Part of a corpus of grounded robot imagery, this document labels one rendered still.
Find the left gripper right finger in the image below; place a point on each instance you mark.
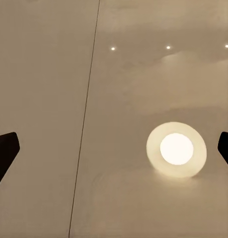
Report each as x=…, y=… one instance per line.
x=223, y=145

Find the coffee table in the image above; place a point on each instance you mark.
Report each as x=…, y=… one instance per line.
x=118, y=106

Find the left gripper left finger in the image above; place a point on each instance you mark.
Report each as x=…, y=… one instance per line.
x=9, y=148

